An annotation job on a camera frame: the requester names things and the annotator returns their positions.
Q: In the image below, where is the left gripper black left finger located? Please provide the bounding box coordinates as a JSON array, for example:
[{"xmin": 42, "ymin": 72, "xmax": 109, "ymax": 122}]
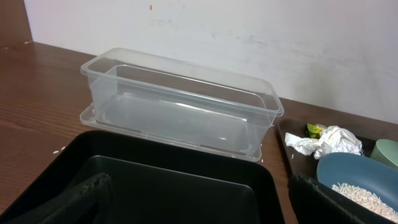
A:
[{"xmin": 8, "ymin": 172, "xmax": 114, "ymax": 224}]

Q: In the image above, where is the black plastic tray bin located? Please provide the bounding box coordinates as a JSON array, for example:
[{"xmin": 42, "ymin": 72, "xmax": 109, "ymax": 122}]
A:
[{"xmin": 1, "ymin": 131, "xmax": 284, "ymax": 223}]

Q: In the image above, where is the yellow green snack wrapper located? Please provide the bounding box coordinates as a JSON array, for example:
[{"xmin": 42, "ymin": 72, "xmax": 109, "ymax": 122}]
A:
[{"xmin": 307, "ymin": 123, "xmax": 327, "ymax": 139}]

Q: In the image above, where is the dark blue plate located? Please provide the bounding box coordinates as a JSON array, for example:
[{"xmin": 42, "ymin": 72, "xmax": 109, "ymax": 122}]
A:
[{"xmin": 317, "ymin": 152, "xmax": 397, "ymax": 210}]

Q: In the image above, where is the mint green bowl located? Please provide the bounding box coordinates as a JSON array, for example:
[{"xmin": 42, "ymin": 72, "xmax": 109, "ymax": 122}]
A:
[{"xmin": 370, "ymin": 139, "xmax": 398, "ymax": 170}]

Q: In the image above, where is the clear plastic container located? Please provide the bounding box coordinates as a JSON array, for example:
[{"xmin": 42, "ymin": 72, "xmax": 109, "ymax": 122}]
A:
[{"xmin": 80, "ymin": 48, "xmax": 284, "ymax": 161}]

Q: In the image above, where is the pile of white rice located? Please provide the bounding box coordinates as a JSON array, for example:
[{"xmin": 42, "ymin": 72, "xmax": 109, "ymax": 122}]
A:
[{"xmin": 332, "ymin": 183, "xmax": 397, "ymax": 223}]

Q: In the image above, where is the dark brown serving tray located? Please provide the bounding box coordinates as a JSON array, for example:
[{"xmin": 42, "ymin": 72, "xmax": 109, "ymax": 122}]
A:
[{"xmin": 277, "ymin": 119, "xmax": 376, "ymax": 177}]

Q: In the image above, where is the crumpled white paper napkin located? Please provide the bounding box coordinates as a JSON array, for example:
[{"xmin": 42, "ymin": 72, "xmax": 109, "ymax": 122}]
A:
[{"xmin": 285, "ymin": 126, "xmax": 364, "ymax": 160}]

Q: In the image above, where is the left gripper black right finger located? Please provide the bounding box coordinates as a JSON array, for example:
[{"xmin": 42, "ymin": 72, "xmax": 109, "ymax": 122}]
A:
[{"xmin": 288, "ymin": 175, "xmax": 394, "ymax": 224}]

